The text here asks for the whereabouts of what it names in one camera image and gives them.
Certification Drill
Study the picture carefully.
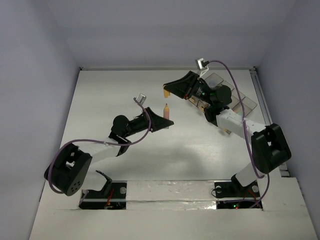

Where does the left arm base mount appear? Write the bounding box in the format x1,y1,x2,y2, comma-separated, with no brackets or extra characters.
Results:
78,170,127,210

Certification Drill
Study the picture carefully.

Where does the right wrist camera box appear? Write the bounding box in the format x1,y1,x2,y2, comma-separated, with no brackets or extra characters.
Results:
195,58,209,78

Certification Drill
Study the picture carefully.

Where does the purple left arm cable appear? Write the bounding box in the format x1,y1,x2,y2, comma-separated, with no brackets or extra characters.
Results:
47,98,152,195

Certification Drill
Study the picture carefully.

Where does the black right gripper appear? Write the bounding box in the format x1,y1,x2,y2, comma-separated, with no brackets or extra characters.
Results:
163,70,215,106

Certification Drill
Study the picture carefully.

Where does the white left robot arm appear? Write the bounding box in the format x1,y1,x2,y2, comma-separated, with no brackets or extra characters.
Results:
44,107,174,196

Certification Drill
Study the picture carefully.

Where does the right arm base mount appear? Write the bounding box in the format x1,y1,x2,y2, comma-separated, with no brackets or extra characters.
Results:
211,177,263,210

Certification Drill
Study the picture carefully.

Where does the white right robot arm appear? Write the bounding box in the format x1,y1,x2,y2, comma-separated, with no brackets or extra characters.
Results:
163,71,292,196

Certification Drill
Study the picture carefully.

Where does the clear four-compartment organizer tray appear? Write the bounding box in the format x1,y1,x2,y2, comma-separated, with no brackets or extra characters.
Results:
188,73,243,124

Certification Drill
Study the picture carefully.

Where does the orange highlighter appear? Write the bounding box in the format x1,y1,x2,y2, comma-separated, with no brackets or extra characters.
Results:
163,103,170,120

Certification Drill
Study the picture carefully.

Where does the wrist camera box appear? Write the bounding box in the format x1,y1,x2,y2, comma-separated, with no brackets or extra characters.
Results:
195,58,209,78
133,93,147,106

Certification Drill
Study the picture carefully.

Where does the yellow-orange highlighter cap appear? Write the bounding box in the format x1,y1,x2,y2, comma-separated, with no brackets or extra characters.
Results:
163,89,171,98

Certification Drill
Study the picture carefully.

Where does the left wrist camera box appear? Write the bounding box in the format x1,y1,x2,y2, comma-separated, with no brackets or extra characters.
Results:
133,93,147,106

